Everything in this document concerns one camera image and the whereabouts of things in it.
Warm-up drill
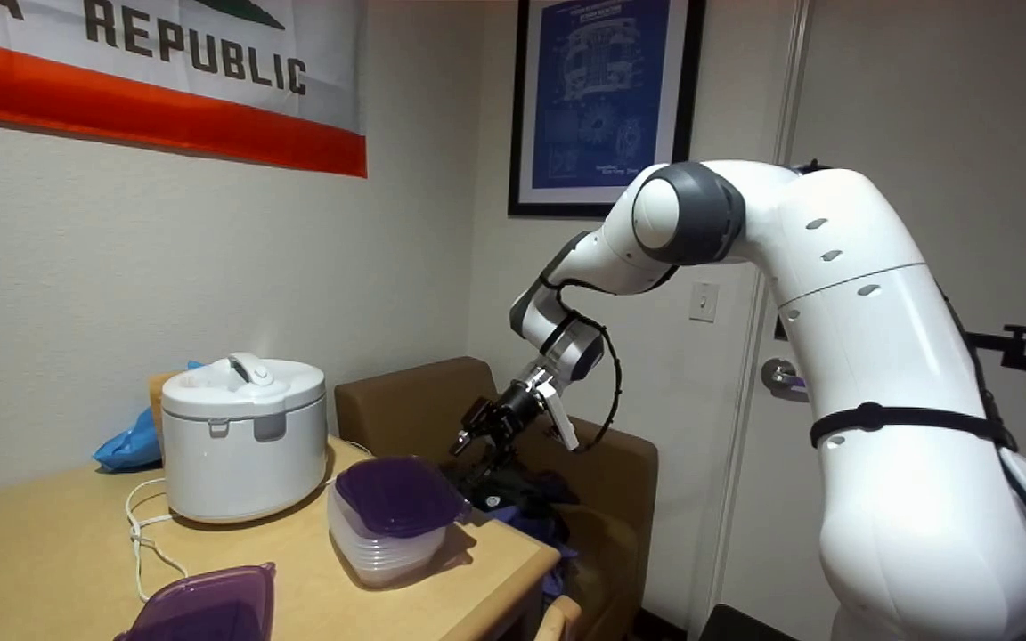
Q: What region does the blue plastic bag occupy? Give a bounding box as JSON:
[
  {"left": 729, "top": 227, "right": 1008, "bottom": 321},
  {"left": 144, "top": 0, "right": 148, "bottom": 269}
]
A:
[{"left": 92, "top": 403, "right": 168, "bottom": 478}]

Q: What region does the wooden chair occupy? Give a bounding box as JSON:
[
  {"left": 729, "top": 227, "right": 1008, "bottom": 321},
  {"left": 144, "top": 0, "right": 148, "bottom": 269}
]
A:
[{"left": 530, "top": 593, "right": 589, "bottom": 641}]

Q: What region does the silver door handle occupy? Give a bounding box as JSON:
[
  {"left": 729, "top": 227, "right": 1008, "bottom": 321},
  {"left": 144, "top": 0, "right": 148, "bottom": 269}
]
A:
[{"left": 757, "top": 355, "right": 812, "bottom": 406}]

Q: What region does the clear lunch box purple lid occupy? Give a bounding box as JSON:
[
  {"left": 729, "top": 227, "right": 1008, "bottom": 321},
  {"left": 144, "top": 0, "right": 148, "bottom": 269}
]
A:
[{"left": 323, "top": 459, "right": 465, "bottom": 593}]

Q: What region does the brown sofa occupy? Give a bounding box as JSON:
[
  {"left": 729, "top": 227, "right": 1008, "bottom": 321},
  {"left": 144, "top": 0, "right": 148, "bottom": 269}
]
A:
[{"left": 332, "top": 353, "right": 663, "bottom": 641}]

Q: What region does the white light switch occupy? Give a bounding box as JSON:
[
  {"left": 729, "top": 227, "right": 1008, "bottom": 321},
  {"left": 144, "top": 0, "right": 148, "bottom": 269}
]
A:
[{"left": 688, "top": 282, "right": 724, "bottom": 329}]

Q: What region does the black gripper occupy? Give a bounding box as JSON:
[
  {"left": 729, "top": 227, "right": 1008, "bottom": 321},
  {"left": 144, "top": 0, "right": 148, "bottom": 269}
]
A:
[{"left": 448, "top": 383, "right": 546, "bottom": 473}]

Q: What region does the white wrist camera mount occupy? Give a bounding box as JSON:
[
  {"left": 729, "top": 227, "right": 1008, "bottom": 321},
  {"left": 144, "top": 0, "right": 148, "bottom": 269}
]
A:
[{"left": 542, "top": 394, "right": 584, "bottom": 456}]

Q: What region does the white power cord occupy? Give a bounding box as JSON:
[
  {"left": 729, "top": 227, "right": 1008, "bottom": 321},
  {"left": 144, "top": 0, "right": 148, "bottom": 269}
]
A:
[{"left": 122, "top": 473, "right": 196, "bottom": 606}]

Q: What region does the California Republic flag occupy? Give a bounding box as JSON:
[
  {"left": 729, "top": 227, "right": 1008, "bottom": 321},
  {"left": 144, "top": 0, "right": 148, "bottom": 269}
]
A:
[{"left": 0, "top": 0, "right": 370, "bottom": 181}]

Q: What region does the purple cloth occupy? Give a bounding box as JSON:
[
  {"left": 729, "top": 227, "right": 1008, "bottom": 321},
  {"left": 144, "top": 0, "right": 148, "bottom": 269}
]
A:
[
  {"left": 117, "top": 561, "right": 281, "bottom": 641},
  {"left": 332, "top": 456, "right": 465, "bottom": 540}
]

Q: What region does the white rice cooker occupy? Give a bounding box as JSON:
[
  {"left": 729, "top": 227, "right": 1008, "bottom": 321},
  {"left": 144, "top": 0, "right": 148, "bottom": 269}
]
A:
[{"left": 160, "top": 348, "right": 334, "bottom": 532}]

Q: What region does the blue framed poster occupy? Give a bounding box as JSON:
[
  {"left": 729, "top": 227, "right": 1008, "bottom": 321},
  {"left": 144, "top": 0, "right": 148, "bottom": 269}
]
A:
[{"left": 507, "top": 0, "right": 709, "bottom": 220}]

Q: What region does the dark blue cloth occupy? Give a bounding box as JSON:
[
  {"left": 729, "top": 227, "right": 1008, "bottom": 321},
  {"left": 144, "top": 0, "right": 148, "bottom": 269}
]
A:
[{"left": 492, "top": 501, "right": 580, "bottom": 602}]

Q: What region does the white door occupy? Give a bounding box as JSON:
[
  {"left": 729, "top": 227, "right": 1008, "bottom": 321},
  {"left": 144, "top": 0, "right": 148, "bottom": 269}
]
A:
[{"left": 719, "top": 0, "right": 1026, "bottom": 641}]

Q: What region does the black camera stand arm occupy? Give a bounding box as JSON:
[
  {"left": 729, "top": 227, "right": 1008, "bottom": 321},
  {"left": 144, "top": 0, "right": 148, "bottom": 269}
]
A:
[{"left": 961, "top": 321, "right": 1026, "bottom": 384}]

